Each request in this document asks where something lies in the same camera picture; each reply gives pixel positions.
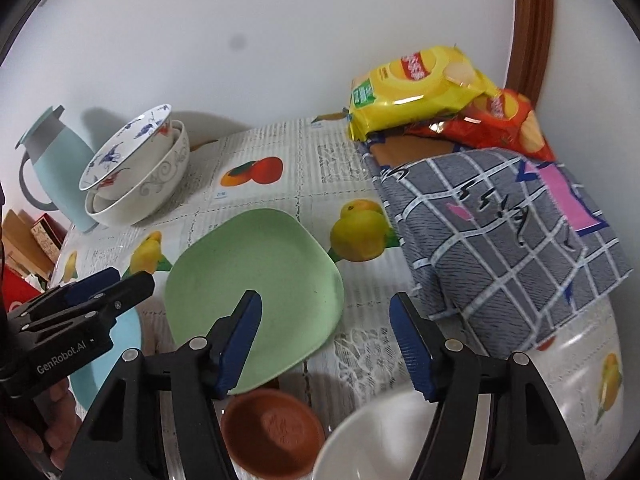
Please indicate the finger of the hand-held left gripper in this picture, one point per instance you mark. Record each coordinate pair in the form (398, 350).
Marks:
(125, 295)
(92, 282)

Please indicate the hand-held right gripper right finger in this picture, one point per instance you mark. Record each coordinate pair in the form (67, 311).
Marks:
(411, 352)

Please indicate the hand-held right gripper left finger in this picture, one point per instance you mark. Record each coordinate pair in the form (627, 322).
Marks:
(244, 342)

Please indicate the light blue plate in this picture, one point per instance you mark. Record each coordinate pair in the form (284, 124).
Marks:
(125, 337)

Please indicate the green square plate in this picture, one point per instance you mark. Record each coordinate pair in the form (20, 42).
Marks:
(250, 260)

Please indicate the brown bowl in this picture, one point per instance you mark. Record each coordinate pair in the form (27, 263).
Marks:
(272, 430)

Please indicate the large white bowl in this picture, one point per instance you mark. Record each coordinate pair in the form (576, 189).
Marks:
(370, 447)

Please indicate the person's left hand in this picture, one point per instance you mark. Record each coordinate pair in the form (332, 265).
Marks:
(62, 420)

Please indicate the small box red top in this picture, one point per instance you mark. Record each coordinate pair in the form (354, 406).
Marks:
(47, 232)

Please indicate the tan cardboard box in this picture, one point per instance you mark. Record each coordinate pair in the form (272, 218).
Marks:
(22, 245)

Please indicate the white bowl grey scroll pattern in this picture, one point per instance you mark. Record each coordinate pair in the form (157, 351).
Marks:
(155, 182)

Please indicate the light blue thermos jug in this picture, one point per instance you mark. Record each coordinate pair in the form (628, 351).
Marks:
(55, 160)

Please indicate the grey checked cloth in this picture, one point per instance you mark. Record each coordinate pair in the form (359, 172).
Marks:
(490, 240)

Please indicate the blue floral bowl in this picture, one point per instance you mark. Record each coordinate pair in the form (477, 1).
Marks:
(125, 145)

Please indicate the fruit printed tablecloth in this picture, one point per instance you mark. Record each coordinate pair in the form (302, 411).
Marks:
(320, 175)

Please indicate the brown flat box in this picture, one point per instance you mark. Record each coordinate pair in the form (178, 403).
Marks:
(405, 152)

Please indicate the red snack bag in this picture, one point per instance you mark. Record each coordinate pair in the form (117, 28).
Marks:
(505, 120)

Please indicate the yellow snack bag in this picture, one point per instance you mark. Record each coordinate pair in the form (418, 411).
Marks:
(415, 90)

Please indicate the wooden door frame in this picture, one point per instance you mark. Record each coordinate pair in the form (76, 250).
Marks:
(532, 20)

